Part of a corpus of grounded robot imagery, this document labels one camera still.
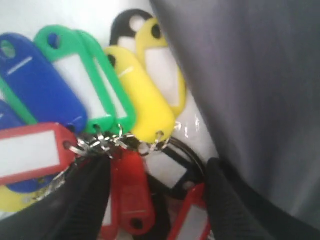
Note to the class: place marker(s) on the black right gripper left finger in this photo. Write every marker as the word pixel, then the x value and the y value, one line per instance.
pixel 75 211

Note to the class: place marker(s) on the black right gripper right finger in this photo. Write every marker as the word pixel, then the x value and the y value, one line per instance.
pixel 228 217

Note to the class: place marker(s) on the bunch of colourful key tags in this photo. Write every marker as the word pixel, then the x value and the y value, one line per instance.
pixel 67 99

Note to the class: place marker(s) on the cream fabric duffel bag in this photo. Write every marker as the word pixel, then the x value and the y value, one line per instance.
pixel 253 68

